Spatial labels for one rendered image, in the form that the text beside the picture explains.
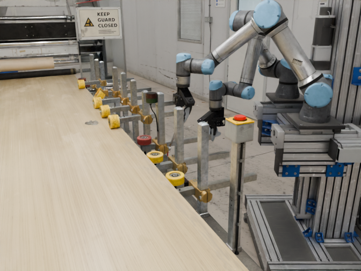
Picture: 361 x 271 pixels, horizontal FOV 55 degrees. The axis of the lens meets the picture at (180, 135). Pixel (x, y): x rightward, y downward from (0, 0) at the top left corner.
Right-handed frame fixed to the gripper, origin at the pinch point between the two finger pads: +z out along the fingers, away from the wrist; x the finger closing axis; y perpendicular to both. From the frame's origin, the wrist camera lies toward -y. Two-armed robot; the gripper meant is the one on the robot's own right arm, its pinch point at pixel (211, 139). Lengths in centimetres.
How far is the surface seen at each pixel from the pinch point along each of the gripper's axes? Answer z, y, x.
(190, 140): -2.5, -14.8, -1.5
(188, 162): -1.0, -27.5, -26.5
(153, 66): 48, 172, 595
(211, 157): -1.0, -14.5, -26.5
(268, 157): 83, 139, 116
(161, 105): -26.3, -33.4, -5.8
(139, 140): -7.6, -45.7, -2.0
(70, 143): -7, -81, 9
